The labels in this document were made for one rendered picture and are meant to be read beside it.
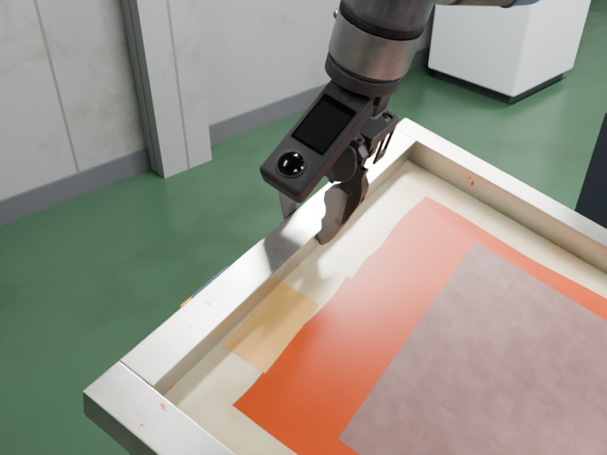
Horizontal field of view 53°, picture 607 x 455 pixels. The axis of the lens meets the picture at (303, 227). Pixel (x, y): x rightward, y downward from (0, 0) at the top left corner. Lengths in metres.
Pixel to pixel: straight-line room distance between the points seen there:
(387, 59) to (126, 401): 0.35
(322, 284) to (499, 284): 0.22
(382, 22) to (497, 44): 3.63
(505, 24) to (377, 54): 3.57
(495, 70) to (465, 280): 3.49
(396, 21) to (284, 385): 0.33
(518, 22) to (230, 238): 2.24
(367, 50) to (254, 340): 0.29
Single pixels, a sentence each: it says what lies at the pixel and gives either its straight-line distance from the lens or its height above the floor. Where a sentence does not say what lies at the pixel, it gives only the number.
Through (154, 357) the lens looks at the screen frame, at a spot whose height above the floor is 1.27.
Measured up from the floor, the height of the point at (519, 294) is 1.17.
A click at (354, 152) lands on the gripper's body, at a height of 1.38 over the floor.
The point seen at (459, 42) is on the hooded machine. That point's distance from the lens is 4.29.
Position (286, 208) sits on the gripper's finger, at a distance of 0.66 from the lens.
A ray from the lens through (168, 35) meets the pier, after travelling 3.04.
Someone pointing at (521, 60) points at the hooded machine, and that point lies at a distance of 4.08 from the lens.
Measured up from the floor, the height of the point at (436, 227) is 1.21.
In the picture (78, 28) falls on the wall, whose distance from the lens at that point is 3.00.
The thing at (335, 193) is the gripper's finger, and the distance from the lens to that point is 0.61.
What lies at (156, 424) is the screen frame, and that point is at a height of 1.26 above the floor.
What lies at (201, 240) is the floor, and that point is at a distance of 2.78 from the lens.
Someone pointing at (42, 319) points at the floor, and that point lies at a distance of 2.57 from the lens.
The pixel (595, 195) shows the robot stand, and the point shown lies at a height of 1.04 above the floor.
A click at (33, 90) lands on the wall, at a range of 3.00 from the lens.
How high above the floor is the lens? 1.65
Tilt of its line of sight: 36 degrees down
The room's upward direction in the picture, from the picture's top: straight up
